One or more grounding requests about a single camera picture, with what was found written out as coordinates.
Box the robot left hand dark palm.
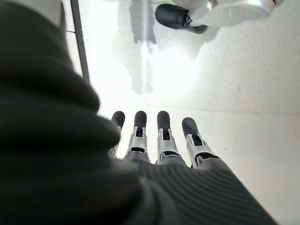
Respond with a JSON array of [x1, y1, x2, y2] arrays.
[[0, 0, 278, 225]]

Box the white kitchen cabinet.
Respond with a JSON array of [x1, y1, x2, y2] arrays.
[[61, 0, 91, 84]]

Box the black robot foot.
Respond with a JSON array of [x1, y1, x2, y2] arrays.
[[155, 3, 209, 35]]

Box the white robot leg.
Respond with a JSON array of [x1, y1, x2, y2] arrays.
[[172, 0, 286, 27]]

